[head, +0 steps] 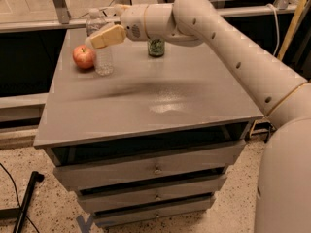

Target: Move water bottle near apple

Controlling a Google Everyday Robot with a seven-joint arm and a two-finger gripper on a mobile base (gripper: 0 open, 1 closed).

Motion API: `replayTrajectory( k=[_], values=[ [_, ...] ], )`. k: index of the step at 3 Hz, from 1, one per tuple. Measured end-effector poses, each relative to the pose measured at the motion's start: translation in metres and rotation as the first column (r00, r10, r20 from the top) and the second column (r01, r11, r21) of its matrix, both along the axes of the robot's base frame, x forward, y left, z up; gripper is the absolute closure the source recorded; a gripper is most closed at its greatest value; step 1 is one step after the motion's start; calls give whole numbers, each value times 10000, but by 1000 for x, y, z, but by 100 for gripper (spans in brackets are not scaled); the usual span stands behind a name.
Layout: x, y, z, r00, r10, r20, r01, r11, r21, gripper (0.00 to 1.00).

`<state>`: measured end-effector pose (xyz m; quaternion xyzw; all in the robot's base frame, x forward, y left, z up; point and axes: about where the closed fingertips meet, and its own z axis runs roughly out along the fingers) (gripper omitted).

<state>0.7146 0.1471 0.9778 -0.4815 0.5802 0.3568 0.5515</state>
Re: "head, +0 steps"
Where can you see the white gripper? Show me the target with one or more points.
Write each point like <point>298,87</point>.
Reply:
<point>133,20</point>

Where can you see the clear plastic water bottle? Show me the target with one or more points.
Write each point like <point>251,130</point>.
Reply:
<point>103,57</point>

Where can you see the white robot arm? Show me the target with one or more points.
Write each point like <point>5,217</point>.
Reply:
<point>284,185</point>

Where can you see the red apple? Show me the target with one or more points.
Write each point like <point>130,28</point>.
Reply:
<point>83,57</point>

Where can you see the green soda can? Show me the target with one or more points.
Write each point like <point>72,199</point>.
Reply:
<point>156,47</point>

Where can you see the grey metal railing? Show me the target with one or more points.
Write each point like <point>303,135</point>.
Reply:
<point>33,15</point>

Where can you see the grey drawer cabinet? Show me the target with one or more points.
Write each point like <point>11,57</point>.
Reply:
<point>153,139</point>

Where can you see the black floor stand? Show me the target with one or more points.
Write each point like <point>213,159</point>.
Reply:
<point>19,213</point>

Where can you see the yellow metal frame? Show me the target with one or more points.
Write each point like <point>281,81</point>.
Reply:
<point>293,23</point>

